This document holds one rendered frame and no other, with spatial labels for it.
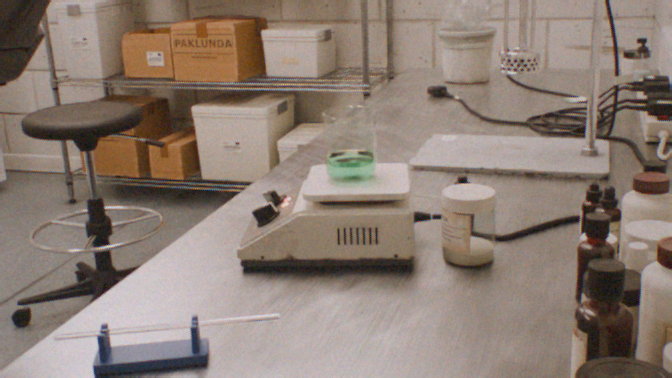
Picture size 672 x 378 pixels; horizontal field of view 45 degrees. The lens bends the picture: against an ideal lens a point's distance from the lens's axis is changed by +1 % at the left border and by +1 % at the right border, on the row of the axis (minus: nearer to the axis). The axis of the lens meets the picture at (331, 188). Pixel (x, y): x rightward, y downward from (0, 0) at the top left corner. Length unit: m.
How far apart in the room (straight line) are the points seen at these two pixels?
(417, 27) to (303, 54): 0.51
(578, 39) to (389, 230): 2.51
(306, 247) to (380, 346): 0.20
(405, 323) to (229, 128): 2.58
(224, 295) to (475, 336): 0.27
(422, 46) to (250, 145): 0.83
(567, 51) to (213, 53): 1.40
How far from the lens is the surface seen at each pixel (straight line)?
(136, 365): 0.74
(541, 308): 0.82
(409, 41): 3.41
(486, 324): 0.78
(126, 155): 3.59
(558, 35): 3.33
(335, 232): 0.88
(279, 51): 3.26
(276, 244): 0.90
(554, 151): 1.34
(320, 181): 0.92
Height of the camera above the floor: 1.11
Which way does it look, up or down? 18 degrees down
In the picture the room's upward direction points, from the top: 3 degrees counter-clockwise
